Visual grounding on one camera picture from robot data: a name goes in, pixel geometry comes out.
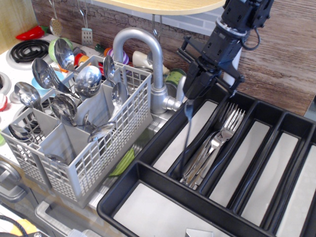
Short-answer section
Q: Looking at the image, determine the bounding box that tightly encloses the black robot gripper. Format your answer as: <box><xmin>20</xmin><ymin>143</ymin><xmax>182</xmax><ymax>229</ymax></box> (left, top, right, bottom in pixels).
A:
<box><xmin>178</xmin><ymin>21</ymin><xmax>245</xmax><ymax>99</ymax></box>

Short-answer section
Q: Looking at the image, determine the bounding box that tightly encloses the silver fork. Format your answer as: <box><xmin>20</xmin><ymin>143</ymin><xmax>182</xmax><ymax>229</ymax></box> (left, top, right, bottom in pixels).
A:
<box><xmin>179</xmin><ymin>99</ymin><xmax>194</xmax><ymax>179</ymax></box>

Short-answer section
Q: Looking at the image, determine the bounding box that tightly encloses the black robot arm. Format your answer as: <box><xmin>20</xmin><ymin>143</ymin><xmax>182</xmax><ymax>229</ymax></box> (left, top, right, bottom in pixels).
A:
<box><xmin>178</xmin><ymin>0</ymin><xmax>273</xmax><ymax>100</ymax></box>

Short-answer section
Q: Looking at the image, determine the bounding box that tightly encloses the black cutlery tray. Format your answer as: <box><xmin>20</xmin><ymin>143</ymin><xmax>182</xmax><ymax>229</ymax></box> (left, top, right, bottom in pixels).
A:
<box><xmin>97</xmin><ymin>88</ymin><xmax>316</xmax><ymax>237</ymax></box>

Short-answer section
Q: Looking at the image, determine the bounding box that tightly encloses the silver spoon middle basket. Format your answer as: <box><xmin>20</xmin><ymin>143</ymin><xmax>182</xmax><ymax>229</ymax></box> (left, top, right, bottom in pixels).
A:
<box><xmin>51</xmin><ymin>94</ymin><xmax>78</xmax><ymax>127</ymax></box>

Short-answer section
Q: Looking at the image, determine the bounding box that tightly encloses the grey plastic cutlery basket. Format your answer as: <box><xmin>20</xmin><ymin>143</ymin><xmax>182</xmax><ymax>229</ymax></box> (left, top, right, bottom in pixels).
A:
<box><xmin>1</xmin><ymin>63</ymin><xmax>152</xmax><ymax>208</ymax></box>

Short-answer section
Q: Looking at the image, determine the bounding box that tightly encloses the green toy can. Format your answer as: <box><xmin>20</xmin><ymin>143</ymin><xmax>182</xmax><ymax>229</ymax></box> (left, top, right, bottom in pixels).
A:
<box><xmin>164</xmin><ymin>68</ymin><xmax>186</xmax><ymax>90</ymax></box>

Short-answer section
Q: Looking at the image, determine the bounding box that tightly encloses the white metal pole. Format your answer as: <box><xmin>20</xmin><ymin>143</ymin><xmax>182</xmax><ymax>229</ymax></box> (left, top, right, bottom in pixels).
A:
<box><xmin>223</xmin><ymin>49</ymin><xmax>242</xmax><ymax>86</ymax></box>

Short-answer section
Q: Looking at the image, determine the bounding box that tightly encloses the silver toy faucet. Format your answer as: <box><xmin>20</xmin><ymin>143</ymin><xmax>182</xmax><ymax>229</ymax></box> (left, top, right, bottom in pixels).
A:
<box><xmin>113</xmin><ymin>27</ymin><xmax>184</xmax><ymax>114</ymax></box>

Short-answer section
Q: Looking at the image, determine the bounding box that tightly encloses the stack of silver forks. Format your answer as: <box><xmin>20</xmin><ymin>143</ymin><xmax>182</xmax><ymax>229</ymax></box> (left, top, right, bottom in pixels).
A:
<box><xmin>180</xmin><ymin>103</ymin><xmax>245</xmax><ymax>190</ymax></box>

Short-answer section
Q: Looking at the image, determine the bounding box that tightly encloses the purple striped toy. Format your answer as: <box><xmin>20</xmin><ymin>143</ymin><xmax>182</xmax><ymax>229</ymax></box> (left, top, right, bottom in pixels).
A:
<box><xmin>107</xmin><ymin>48</ymin><xmax>129</xmax><ymax>65</ymax></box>

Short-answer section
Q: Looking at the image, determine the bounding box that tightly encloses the silver spoon right compartment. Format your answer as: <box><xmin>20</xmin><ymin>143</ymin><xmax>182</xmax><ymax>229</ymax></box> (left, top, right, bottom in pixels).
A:
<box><xmin>111</xmin><ymin>82</ymin><xmax>128</xmax><ymax>116</ymax></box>

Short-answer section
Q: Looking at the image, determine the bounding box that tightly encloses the silver spoon back right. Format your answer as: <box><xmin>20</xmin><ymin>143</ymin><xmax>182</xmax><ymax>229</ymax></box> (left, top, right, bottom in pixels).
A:
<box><xmin>103</xmin><ymin>55</ymin><xmax>116</xmax><ymax>84</ymax></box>

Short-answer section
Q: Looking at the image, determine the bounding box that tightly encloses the green toy leaf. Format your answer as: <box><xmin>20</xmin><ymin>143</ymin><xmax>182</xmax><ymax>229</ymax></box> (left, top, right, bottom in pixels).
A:
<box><xmin>109</xmin><ymin>148</ymin><xmax>135</xmax><ymax>177</ymax></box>

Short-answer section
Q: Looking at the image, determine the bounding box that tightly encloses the large silver ladle spoon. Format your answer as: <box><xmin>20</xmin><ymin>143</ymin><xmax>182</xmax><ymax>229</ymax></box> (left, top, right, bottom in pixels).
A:
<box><xmin>75</xmin><ymin>66</ymin><xmax>102</xmax><ymax>100</ymax></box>

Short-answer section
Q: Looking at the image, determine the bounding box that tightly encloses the silver spoon front tilted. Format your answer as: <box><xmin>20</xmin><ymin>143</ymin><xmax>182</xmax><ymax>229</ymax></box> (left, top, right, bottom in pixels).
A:
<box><xmin>87</xmin><ymin>121</ymin><xmax>116</xmax><ymax>143</ymax></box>

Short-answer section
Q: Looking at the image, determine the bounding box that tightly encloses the hanging toy spatula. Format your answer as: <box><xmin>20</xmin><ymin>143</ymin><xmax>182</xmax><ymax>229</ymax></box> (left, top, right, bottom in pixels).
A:
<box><xmin>77</xmin><ymin>0</ymin><xmax>93</xmax><ymax>46</ymax></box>

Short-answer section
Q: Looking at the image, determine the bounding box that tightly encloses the silver spoon leaning back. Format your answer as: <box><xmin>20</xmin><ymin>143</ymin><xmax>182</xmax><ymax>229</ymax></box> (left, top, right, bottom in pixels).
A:
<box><xmin>54</xmin><ymin>38</ymin><xmax>76</xmax><ymax>72</ymax></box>

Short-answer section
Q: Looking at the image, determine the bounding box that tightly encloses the hanging toy skimmer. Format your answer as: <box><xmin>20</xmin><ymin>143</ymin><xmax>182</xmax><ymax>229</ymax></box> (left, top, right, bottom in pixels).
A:
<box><xmin>49</xmin><ymin>0</ymin><xmax>63</xmax><ymax>37</ymax></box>

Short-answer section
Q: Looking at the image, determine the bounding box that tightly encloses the large silver spoon upper left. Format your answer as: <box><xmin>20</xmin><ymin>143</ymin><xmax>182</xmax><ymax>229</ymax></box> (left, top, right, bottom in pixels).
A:
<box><xmin>32</xmin><ymin>58</ymin><xmax>73</xmax><ymax>95</ymax></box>

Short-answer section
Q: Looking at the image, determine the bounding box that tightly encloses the light blue toy bowl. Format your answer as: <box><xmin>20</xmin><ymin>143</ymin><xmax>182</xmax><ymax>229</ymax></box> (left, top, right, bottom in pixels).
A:
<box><xmin>31</xmin><ymin>71</ymin><xmax>65</xmax><ymax>97</ymax></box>

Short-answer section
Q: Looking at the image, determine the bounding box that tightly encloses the red toy chili pepper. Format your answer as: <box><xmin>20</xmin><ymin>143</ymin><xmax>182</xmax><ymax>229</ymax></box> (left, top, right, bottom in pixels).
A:
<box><xmin>15</xmin><ymin>25</ymin><xmax>48</xmax><ymax>40</ymax></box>

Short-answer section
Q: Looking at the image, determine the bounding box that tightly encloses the silver spoon far left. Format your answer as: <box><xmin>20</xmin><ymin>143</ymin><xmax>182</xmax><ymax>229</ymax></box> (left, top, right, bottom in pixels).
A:
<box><xmin>14</xmin><ymin>81</ymin><xmax>43</xmax><ymax>111</ymax></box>

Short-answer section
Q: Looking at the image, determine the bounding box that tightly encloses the black stove burner coil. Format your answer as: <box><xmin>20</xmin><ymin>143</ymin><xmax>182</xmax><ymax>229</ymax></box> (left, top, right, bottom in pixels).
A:
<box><xmin>10</xmin><ymin>39</ymin><xmax>49</xmax><ymax>63</ymax></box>

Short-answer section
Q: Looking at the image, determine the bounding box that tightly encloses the silver spoon low left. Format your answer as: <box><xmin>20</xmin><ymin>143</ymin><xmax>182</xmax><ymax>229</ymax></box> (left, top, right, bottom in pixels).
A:
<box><xmin>8</xmin><ymin>124</ymin><xmax>34</xmax><ymax>143</ymax></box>

